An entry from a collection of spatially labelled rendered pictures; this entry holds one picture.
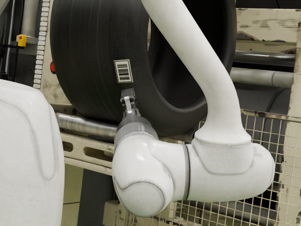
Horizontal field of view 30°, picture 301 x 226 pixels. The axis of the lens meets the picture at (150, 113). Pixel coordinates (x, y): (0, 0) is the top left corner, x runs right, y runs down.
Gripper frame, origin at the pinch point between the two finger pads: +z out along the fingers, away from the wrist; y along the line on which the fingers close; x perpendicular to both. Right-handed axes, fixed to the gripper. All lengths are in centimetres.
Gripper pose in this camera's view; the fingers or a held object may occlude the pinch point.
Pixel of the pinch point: (129, 97)
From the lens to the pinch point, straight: 130.2
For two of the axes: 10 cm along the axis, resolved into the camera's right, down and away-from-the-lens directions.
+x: 9.7, -2.3, 0.0
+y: 2.1, 8.7, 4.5
